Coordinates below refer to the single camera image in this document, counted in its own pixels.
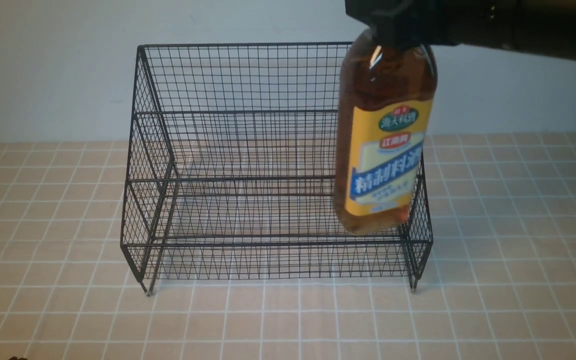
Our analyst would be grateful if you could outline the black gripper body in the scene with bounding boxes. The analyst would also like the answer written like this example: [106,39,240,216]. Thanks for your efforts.
[344,0,460,51]

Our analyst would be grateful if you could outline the brown seasoning bottle yellow label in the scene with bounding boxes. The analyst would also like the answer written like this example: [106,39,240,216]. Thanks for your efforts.
[333,29,438,235]

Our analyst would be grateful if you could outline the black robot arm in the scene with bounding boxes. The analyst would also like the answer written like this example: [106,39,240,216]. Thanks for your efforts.
[344,0,576,61]

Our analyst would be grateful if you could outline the black wire mesh shelf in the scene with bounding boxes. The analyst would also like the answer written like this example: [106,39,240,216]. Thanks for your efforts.
[119,42,434,297]

